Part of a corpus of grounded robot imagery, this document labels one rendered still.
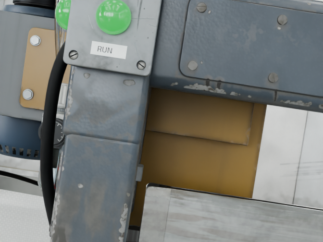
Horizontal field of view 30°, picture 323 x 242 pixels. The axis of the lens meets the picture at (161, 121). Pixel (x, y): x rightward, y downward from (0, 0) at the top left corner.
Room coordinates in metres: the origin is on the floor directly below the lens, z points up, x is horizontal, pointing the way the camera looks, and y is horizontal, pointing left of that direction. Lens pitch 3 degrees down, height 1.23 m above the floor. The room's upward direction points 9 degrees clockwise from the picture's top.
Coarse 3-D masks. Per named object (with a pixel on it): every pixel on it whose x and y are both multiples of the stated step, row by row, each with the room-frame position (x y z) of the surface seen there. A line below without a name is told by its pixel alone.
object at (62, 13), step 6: (60, 0) 0.53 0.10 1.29; (66, 0) 0.52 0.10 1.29; (60, 6) 0.52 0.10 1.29; (66, 6) 0.52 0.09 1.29; (60, 12) 0.52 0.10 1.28; (66, 12) 0.52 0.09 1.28; (60, 18) 0.52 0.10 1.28; (66, 18) 0.52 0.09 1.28; (60, 24) 0.53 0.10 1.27; (66, 24) 0.52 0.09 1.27
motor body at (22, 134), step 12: (24, 12) 0.98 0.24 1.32; (36, 12) 0.97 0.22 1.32; (48, 12) 0.97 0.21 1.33; (0, 120) 0.98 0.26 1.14; (12, 120) 0.97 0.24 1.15; (24, 120) 0.97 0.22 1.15; (0, 132) 0.98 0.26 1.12; (12, 132) 0.97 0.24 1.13; (24, 132) 0.97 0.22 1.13; (36, 132) 0.98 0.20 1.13; (0, 144) 0.98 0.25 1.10; (12, 144) 0.97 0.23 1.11; (24, 144) 0.97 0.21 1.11; (36, 144) 0.98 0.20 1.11; (12, 156) 0.99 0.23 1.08; (24, 156) 0.98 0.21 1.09; (36, 156) 0.99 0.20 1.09
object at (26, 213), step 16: (0, 192) 0.73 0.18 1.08; (16, 192) 0.73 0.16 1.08; (0, 208) 0.73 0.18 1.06; (16, 208) 0.73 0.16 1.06; (32, 208) 0.73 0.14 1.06; (0, 224) 0.73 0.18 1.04; (16, 224) 0.73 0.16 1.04; (32, 224) 0.73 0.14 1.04; (48, 224) 0.73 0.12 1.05; (0, 240) 0.73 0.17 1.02; (16, 240) 0.73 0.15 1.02; (32, 240) 0.73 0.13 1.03; (48, 240) 0.73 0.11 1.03
